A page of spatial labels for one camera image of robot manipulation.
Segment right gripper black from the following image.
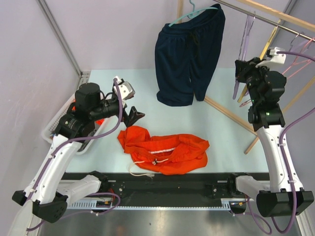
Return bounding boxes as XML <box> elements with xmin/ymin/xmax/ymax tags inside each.
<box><xmin>236</xmin><ymin>57</ymin><xmax>272</xmax><ymax>104</ymax></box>

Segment purple notched hanger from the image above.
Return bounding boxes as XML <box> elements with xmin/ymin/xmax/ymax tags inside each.
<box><xmin>232</xmin><ymin>11</ymin><xmax>256</xmax><ymax>100</ymax></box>

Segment orange shorts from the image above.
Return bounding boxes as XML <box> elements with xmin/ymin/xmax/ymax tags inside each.
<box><xmin>118</xmin><ymin>126</ymin><xmax>210</xmax><ymax>175</ymax></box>

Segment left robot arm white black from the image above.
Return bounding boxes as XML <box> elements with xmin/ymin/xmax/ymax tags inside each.
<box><xmin>12</xmin><ymin>77</ymin><xmax>144</xmax><ymax>223</ymax></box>

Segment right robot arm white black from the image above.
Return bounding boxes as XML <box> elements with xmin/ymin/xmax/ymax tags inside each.
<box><xmin>227</xmin><ymin>58</ymin><xmax>314</xmax><ymax>217</ymax></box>

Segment yellow hanger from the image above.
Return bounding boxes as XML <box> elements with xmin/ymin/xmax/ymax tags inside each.
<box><xmin>237</xmin><ymin>26</ymin><xmax>278</xmax><ymax>103</ymax></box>

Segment navy blue shorts hanging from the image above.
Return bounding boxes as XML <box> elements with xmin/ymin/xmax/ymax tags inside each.
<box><xmin>155</xmin><ymin>3</ymin><xmax>225</xmax><ymax>107</ymax></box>

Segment pink hanger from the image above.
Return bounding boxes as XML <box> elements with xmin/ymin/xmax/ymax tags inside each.
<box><xmin>282</xmin><ymin>39</ymin><xmax>314</xmax><ymax>79</ymax></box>

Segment teal hanger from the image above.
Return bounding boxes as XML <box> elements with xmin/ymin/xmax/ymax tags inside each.
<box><xmin>168</xmin><ymin>0</ymin><xmax>218</xmax><ymax>27</ymax></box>

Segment metal hanging rod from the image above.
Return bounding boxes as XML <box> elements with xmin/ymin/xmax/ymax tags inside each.
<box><xmin>215</xmin><ymin>0</ymin><xmax>315</xmax><ymax>41</ymax></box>

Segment white laundry basket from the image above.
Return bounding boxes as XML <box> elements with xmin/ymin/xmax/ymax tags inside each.
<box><xmin>41</xmin><ymin>93</ymin><xmax>106</xmax><ymax>155</ymax></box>

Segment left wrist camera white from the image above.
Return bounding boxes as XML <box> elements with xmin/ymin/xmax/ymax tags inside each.
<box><xmin>113</xmin><ymin>76</ymin><xmax>135</xmax><ymax>101</ymax></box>

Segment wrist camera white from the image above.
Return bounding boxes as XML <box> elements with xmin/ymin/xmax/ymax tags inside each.
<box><xmin>113</xmin><ymin>76</ymin><xmax>135</xmax><ymax>101</ymax></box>
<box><xmin>255</xmin><ymin>47</ymin><xmax>286</xmax><ymax>70</ymax></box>

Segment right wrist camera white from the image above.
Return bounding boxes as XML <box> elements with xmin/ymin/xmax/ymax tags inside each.
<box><xmin>255</xmin><ymin>47</ymin><xmax>286</xmax><ymax>70</ymax></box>

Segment wooden clothes rack frame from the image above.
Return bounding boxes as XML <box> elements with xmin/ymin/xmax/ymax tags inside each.
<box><xmin>177</xmin><ymin>0</ymin><xmax>315</xmax><ymax>155</ymax></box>

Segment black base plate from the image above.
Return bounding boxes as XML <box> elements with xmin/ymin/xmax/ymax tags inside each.
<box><xmin>61</xmin><ymin>172</ymin><xmax>271</xmax><ymax>214</ymax></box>

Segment aluminium frame post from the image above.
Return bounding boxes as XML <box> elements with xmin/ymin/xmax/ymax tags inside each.
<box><xmin>36</xmin><ymin>0</ymin><xmax>82</xmax><ymax>78</ymax></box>

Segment white cable duct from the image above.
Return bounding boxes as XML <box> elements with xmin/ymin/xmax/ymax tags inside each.
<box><xmin>67</xmin><ymin>198</ymin><xmax>247</xmax><ymax>211</ymax></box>

